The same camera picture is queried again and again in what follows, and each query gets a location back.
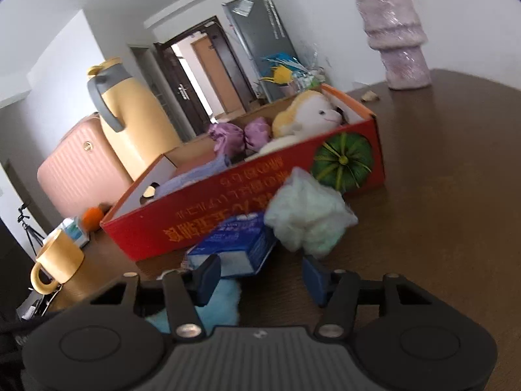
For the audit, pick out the small black and gold object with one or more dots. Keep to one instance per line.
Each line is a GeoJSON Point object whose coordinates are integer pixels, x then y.
{"type": "Point", "coordinates": [149, 194]}

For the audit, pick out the orange fruit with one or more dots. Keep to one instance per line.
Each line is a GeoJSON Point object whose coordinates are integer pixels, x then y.
{"type": "Point", "coordinates": [92, 218]}

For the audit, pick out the yellow mug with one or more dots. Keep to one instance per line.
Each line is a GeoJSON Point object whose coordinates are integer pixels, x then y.
{"type": "Point", "coordinates": [61, 258]}

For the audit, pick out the purple satin scrunchie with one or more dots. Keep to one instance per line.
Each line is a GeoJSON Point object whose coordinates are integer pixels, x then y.
{"type": "Point", "coordinates": [240, 134]}

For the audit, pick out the pink suitcase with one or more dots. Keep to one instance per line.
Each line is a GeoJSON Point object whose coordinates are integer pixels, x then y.
{"type": "Point", "coordinates": [77, 171]}

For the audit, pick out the light wooden door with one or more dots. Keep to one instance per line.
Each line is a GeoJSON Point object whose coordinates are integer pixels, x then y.
{"type": "Point", "coordinates": [217, 77]}

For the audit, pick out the light blue fluffy cloth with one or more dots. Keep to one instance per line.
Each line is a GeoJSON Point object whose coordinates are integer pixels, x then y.
{"type": "Point", "coordinates": [222, 301]}

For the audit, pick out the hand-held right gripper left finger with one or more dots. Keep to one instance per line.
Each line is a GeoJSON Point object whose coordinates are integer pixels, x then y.
{"type": "Point", "coordinates": [208, 281]}

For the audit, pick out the small tan scrap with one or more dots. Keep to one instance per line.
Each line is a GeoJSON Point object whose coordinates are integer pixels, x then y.
{"type": "Point", "coordinates": [370, 96]}

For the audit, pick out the black tripod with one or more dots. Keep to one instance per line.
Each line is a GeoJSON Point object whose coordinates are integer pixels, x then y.
{"type": "Point", "coordinates": [28, 228]}

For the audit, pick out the yellow thermos jug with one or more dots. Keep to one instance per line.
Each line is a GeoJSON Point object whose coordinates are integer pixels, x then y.
{"type": "Point", "coordinates": [130, 126]}

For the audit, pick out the small blue white carton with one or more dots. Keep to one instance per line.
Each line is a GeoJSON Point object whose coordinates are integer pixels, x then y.
{"type": "Point", "coordinates": [75, 232]}

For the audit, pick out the red cardboard box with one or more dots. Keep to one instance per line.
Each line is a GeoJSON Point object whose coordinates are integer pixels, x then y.
{"type": "Point", "coordinates": [228, 207]}

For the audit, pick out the blue and yellow feather bundle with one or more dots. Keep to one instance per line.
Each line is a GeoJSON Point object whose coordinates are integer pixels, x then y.
{"type": "Point", "coordinates": [291, 73]}

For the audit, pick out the blue and white tissue packet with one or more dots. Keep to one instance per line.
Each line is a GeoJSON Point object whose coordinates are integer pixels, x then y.
{"type": "Point", "coordinates": [240, 244]}

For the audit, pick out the grey refrigerator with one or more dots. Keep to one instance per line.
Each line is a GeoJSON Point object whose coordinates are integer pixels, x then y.
{"type": "Point", "coordinates": [260, 44]}

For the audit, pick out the lavender knitted cloth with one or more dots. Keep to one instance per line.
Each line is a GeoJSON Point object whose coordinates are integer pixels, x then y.
{"type": "Point", "coordinates": [191, 175]}

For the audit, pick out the pile of small packets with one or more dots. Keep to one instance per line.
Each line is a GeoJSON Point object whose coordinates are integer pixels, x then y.
{"type": "Point", "coordinates": [38, 305]}

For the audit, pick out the dark brown door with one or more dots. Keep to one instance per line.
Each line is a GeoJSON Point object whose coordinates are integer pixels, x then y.
{"type": "Point", "coordinates": [183, 89]}

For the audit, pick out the purple textured vase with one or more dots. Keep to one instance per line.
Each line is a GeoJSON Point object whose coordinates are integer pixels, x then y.
{"type": "Point", "coordinates": [395, 40]}

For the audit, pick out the white soft round pad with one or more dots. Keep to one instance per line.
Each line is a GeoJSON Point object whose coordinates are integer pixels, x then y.
{"type": "Point", "coordinates": [276, 146]}

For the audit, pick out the white and yellow plush toy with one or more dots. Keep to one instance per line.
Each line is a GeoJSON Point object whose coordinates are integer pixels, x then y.
{"type": "Point", "coordinates": [309, 114]}

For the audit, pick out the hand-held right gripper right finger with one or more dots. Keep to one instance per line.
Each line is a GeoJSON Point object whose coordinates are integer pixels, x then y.
{"type": "Point", "coordinates": [315, 283]}

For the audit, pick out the pale green fluffy ball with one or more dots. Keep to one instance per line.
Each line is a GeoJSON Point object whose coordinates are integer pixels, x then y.
{"type": "Point", "coordinates": [309, 211]}

